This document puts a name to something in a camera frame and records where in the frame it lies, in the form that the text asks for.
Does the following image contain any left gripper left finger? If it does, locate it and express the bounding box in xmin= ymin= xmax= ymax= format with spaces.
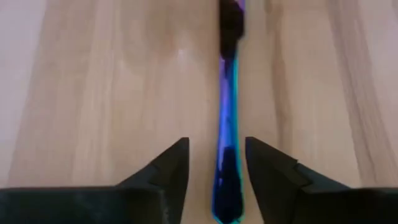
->
xmin=0 ymin=137 xmax=190 ymax=224

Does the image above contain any iridescent rainbow knife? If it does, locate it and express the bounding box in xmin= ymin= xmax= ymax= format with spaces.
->
xmin=212 ymin=0 xmax=246 ymax=224

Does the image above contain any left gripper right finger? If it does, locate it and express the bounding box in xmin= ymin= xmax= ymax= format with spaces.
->
xmin=245 ymin=136 xmax=398 ymax=224

